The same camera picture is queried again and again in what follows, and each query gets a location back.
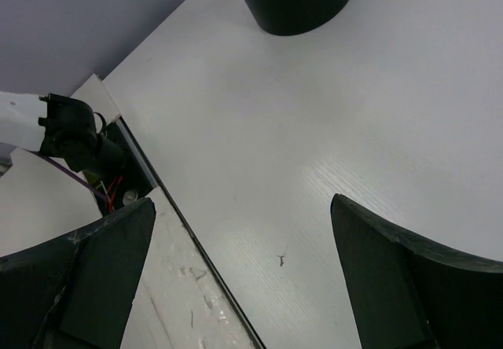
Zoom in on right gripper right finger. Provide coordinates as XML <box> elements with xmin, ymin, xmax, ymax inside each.
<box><xmin>330</xmin><ymin>194</ymin><xmax>502</xmax><ymax>348</ymax></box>

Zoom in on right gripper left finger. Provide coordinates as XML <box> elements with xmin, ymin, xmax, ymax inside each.
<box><xmin>1</xmin><ymin>198</ymin><xmax>156</xmax><ymax>348</ymax></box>

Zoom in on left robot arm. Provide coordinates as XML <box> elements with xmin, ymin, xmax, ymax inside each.
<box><xmin>1</xmin><ymin>92</ymin><xmax>127</xmax><ymax>178</ymax></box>

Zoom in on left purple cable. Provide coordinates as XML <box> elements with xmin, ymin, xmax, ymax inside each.
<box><xmin>41</xmin><ymin>155</ymin><xmax>108</xmax><ymax>201</ymax></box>

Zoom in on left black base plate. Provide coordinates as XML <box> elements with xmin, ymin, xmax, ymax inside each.
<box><xmin>83</xmin><ymin>118</ymin><xmax>159</xmax><ymax>215</ymax></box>

